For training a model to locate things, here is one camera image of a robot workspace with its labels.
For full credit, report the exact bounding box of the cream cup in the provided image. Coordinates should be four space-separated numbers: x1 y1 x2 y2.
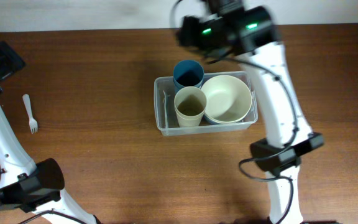
174 86 208 119
177 114 203 128

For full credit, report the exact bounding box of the cream bowl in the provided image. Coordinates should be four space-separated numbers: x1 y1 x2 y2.
205 105 252 121
201 75 252 110

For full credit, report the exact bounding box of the white plastic spoon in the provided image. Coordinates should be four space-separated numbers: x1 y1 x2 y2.
163 91 169 128

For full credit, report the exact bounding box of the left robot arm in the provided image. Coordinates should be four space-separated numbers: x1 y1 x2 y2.
0 42 99 223

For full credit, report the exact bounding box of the white plastic fork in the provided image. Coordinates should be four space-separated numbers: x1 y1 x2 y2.
22 94 38 134

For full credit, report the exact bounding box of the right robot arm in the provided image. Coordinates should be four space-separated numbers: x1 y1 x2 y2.
173 1 324 223

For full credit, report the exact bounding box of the blue bowl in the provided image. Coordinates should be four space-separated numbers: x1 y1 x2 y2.
203 114 244 125

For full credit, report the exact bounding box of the blue cup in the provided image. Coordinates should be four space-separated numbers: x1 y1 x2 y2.
173 80 203 93
173 60 204 85

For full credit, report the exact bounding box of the clear plastic container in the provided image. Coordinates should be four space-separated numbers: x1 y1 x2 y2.
154 77 259 136

